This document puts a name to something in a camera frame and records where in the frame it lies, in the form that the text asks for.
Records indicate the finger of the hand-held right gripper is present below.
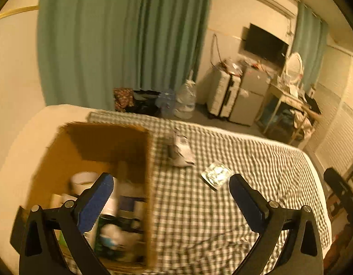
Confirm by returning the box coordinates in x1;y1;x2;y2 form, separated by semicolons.
323;167;353;224

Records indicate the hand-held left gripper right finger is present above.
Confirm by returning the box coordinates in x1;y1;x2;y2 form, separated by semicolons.
228;173;326;275

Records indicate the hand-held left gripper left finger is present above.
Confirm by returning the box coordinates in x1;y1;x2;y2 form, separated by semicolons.
19;173;114;275

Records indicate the clear blue-label dental floss jar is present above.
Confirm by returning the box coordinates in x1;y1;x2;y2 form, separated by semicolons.
117;178;148;230

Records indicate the brown cardboard box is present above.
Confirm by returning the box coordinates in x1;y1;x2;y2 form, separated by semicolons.
30;121;159;270

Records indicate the white tape roll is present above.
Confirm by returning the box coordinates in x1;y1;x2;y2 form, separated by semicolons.
69;171;102;199

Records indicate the white blue plush toy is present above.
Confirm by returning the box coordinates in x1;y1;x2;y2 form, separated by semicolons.
100;224;132;261

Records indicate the silver blister pack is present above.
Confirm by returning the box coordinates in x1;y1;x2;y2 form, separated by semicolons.
201;162;232;191

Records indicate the checked bed sheet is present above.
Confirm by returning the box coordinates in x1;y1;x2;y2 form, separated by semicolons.
87;110;332;273

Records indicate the wooden chair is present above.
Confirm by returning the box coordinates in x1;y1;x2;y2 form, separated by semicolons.
289;103;320;146

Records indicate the white towel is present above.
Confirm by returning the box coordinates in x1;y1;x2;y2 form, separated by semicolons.
292;109;314;134

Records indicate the silver white pouch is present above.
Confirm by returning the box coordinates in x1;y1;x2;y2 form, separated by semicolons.
167;128;196;168

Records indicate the white vanity table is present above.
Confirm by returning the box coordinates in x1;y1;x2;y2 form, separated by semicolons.
256;82;312;145

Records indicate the grey small fridge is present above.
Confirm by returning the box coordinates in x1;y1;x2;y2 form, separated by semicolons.
229;65;272;127

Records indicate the patterned brown bag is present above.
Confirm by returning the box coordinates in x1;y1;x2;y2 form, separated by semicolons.
113;87;135;113

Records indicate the white suitcase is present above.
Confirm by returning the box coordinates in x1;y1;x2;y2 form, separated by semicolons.
207;68;242;118

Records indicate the black bag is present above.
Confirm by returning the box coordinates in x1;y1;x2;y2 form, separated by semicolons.
132;90;163;116

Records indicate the clear water bottle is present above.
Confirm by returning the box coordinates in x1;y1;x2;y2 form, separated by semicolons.
175;78;198;120

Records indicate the oval white-framed mirror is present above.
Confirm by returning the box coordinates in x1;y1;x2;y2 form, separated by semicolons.
283;52;304;85

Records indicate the narrow green curtain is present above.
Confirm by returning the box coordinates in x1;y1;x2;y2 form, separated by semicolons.
291;1;329;89

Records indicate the black wall television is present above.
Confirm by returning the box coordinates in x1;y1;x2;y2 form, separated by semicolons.
242;23;290;65

